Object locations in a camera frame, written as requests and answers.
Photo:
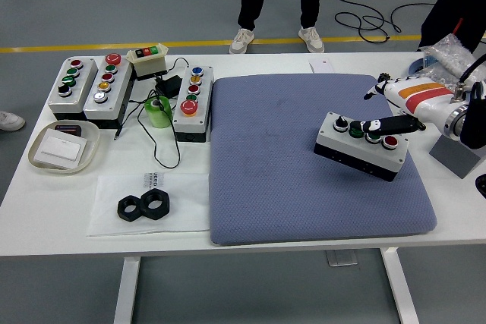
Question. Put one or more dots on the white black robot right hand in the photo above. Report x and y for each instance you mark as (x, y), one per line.
(421, 100)

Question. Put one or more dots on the four-button box with selector knob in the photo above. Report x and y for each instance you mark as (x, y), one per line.
(360, 153)

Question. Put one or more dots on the five-button box with blue button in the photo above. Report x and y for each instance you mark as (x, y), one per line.
(203, 111)

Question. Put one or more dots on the five-button box, yellow and white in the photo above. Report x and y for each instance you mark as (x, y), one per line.
(115, 92)

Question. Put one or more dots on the four-button box with black knob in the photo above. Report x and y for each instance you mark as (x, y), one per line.
(81, 89)

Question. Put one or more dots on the clear bag of metal parts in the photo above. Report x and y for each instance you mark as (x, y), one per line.
(436, 75)

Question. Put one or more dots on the clear bag of white parts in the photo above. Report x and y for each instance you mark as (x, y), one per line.
(448, 54)

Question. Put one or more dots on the grey wedge block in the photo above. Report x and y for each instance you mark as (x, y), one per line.
(453, 159)

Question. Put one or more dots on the person in black with orange stripe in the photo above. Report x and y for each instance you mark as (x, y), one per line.
(448, 5)

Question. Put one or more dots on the white card with red mark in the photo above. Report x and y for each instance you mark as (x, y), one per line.
(319, 67)

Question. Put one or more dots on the blue-grey quilted mat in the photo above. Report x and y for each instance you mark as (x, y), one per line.
(273, 172)

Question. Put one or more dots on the grey box under table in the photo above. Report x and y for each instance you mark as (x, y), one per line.
(341, 258)

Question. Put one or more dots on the white table leg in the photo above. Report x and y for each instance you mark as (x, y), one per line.
(400, 290)
(127, 290)

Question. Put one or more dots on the black power adapter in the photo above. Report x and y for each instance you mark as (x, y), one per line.
(170, 85)

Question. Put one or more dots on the green film roll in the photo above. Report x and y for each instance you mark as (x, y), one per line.
(161, 115)

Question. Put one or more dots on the large black hex nut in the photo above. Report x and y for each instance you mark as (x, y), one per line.
(120, 210)
(144, 208)

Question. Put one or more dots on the cream shallow dish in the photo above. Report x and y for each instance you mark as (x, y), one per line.
(91, 138)

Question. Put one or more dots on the small black device, red face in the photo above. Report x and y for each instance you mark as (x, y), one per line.
(68, 129)

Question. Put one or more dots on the person in light grey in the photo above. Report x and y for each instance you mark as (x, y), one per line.
(9, 121)

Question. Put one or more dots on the cream three-button switch box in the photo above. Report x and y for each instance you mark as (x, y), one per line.
(150, 65)

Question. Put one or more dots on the white wall switch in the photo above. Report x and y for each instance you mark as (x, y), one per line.
(60, 147)

